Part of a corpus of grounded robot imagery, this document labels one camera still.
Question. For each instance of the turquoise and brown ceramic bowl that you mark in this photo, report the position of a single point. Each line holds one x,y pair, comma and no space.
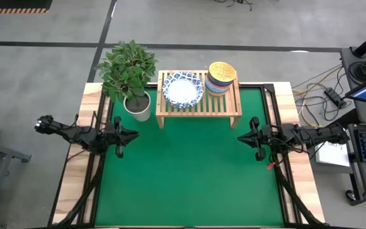
217,93

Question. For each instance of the small red tag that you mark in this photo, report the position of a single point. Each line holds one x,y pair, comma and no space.
269,166

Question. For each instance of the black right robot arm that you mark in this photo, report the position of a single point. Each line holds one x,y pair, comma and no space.
313,135

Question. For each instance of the blue striped ceramic bowl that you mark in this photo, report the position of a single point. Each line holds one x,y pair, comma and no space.
211,83

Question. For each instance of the green plant in white pot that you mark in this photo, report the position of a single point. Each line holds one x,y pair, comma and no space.
129,66

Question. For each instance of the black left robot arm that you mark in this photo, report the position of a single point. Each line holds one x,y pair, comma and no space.
71,133

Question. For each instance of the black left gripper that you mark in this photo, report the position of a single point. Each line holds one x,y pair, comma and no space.
113,137

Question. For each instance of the slatted wooden shelf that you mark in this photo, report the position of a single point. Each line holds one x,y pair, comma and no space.
202,109

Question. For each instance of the yellow and blue ceramic bowl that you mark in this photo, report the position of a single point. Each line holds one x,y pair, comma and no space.
222,71

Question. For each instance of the white paper sign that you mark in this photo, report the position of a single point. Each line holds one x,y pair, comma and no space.
332,157

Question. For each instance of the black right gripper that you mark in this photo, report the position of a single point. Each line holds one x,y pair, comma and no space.
267,135

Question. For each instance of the black mat with hazard stripes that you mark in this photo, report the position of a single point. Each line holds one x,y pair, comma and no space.
14,4

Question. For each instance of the green table mat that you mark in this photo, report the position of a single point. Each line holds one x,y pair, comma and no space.
189,175

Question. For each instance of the black power strip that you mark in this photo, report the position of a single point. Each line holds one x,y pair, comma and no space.
335,97

